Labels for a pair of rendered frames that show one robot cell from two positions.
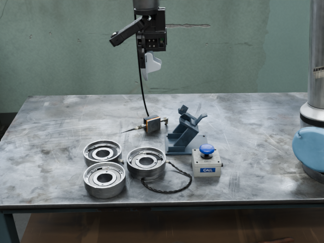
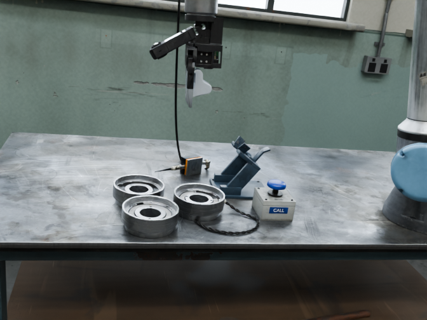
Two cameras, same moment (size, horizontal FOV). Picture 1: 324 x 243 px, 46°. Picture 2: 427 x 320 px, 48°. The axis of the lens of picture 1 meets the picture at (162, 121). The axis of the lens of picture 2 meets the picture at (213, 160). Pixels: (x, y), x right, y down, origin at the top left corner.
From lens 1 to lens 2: 0.29 m
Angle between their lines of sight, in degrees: 15
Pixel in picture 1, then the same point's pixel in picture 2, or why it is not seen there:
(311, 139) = (417, 157)
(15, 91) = not seen: outside the picture
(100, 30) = (84, 84)
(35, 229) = (23, 305)
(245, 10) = (263, 75)
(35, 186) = (49, 223)
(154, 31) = (207, 43)
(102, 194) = (151, 229)
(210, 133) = (265, 180)
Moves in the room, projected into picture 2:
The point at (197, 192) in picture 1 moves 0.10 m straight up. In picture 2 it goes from (270, 234) to (278, 187)
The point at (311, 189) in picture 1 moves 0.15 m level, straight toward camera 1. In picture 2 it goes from (402, 235) to (407, 272)
